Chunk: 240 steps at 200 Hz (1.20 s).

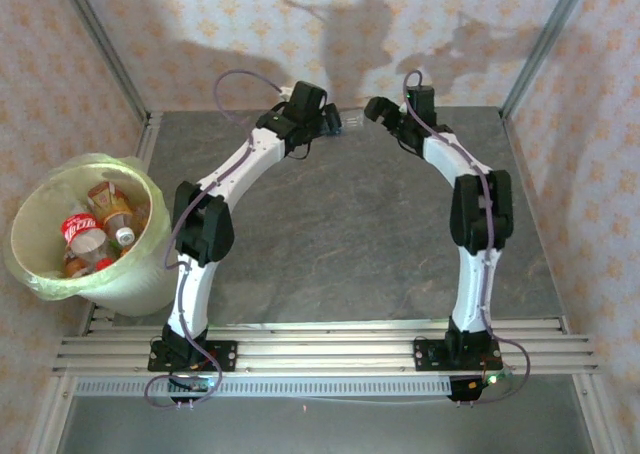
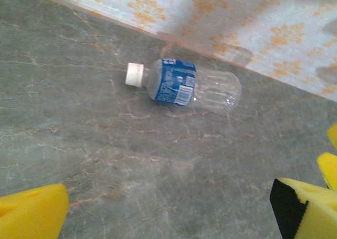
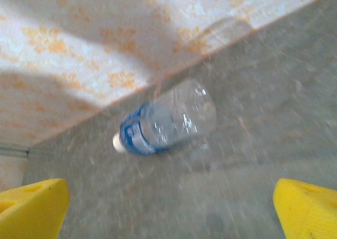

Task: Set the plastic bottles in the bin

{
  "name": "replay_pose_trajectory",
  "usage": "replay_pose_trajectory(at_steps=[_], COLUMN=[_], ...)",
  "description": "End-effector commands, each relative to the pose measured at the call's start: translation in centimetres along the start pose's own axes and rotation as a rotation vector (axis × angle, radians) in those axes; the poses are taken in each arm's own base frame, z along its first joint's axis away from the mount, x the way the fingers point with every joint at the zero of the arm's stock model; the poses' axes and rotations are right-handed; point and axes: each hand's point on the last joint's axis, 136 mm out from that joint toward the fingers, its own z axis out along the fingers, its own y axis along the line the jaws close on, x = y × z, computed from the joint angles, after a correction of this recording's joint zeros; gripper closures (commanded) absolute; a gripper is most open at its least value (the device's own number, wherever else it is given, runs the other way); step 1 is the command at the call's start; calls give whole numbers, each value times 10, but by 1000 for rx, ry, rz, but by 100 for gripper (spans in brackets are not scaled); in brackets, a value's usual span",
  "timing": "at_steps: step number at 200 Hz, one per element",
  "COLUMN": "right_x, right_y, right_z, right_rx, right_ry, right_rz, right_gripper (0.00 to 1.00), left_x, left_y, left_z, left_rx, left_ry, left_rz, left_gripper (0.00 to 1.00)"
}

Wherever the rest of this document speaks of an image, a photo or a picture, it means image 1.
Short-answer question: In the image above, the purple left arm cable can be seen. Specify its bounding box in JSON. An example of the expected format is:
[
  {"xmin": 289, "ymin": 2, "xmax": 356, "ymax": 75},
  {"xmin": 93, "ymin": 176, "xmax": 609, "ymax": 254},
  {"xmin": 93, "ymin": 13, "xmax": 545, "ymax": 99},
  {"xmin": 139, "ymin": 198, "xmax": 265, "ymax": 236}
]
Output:
[{"xmin": 143, "ymin": 68, "xmax": 286, "ymax": 411}]

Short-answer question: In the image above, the aluminium frame leg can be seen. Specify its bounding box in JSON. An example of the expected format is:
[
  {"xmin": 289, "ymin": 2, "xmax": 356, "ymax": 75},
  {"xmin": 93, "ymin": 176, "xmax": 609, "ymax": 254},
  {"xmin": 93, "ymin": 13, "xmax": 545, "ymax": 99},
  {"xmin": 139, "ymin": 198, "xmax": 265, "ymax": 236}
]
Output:
[
  {"xmin": 27, "ymin": 373, "xmax": 76, "ymax": 454},
  {"xmin": 572, "ymin": 373, "xmax": 619, "ymax": 454}
]

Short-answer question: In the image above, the bottle with orange label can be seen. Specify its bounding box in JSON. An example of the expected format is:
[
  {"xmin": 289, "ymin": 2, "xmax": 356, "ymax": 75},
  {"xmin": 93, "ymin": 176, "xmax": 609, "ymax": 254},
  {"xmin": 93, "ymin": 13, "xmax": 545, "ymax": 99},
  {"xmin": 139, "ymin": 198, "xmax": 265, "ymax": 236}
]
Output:
[{"xmin": 62, "ymin": 254, "xmax": 95, "ymax": 279}]

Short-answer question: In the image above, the aluminium frame post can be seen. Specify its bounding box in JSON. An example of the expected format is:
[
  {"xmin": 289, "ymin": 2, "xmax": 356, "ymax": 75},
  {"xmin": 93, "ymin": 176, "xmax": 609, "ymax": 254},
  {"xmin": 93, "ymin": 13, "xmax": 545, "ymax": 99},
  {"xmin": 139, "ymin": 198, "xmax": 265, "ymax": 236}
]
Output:
[
  {"xmin": 53, "ymin": 0, "xmax": 151, "ymax": 123},
  {"xmin": 499, "ymin": 0, "xmax": 596, "ymax": 120}
]

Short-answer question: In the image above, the grey slotted cable duct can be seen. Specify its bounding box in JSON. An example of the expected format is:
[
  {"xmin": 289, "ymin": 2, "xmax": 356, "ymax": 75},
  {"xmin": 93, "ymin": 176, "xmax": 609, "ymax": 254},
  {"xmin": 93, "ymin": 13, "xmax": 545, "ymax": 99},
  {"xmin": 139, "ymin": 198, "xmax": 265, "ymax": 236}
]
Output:
[{"xmin": 74, "ymin": 376, "xmax": 454, "ymax": 398}]

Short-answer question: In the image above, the clear bottle red cola label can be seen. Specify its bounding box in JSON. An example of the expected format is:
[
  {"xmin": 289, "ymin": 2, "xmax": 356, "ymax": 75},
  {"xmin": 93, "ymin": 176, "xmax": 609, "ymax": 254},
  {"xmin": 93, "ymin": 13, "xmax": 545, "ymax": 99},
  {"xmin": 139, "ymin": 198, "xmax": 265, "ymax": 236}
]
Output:
[{"xmin": 60, "ymin": 212, "xmax": 114, "ymax": 265}]

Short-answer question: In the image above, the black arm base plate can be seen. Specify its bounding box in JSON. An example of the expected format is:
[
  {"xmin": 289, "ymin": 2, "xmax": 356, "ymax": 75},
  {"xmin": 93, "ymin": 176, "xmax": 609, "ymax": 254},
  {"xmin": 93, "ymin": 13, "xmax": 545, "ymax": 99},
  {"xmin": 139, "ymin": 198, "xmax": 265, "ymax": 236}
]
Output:
[
  {"xmin": 413, "ymin": 338, "xmax": 501, "ymax": 373},
  {"xmin": 148, "ymin": 340, "xmax": 238, "ymax": 374}
]

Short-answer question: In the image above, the tea bottle red yellow label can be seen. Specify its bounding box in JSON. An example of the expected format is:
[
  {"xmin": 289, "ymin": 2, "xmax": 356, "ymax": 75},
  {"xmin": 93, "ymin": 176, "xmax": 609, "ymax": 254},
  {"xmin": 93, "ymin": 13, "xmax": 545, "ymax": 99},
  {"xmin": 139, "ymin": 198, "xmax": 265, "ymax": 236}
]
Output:
[{"xmin": 87, "ymin": 181, "xmax": 137, "ymax": 245}]

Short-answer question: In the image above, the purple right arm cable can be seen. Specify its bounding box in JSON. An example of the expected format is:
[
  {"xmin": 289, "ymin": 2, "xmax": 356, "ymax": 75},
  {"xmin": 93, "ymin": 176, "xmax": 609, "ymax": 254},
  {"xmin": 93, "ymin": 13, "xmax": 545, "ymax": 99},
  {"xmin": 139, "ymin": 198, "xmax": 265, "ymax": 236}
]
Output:
[{"xmin": 402, "ymin": 69, "xmax": 531, "ymax": 406}]

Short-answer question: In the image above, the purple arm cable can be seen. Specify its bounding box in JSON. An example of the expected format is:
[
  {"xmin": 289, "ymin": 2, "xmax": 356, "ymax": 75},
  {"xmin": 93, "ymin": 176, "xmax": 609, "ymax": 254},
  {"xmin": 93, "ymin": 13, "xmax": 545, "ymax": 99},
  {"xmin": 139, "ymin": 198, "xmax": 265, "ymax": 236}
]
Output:
[
  {"xmin": 402, "ymin": 69, "xmax": 531, "ymax": 406},
  {"xmin": 143, "ymin": 68, "xmax": 286, "ymax": 411}
]

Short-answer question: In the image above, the clear bottle blue label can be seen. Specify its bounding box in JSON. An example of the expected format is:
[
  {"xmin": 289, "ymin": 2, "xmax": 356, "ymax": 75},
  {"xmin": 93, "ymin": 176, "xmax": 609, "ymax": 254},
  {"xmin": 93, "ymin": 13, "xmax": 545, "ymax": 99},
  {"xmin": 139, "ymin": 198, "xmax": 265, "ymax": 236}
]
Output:
[{"xmin": 327, "ymin": 112, "xmax": 367, "ymax": 138}]

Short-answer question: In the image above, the black controller board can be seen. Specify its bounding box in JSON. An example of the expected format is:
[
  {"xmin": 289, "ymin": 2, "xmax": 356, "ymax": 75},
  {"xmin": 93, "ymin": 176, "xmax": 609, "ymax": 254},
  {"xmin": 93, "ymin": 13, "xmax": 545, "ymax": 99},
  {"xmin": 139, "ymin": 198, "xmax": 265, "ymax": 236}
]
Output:
[
  {"xmin": 449, "ymin": 369, "xmax": 516, "ymax": 404},
  {"xmin": 169, "ymin": 373, "xmax": 221, "ymax": 393}
]

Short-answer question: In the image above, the white plastic waste bin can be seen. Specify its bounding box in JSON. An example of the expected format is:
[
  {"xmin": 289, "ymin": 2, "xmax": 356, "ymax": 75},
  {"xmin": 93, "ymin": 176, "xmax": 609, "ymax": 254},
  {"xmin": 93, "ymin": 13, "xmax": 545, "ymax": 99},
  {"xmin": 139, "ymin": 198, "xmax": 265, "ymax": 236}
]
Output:
[{"xmin": 3, "ymin": 151, "xmax": 179, "ymax": 319}]

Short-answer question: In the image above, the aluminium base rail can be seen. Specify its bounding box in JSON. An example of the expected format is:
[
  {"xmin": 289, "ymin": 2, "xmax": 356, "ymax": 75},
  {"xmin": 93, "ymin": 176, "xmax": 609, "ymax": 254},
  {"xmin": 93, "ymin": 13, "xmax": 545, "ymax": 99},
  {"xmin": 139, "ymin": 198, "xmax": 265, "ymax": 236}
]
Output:
[{"xmin": 52, "ymin": 317, "xmax": 601, "ymax": 376}]

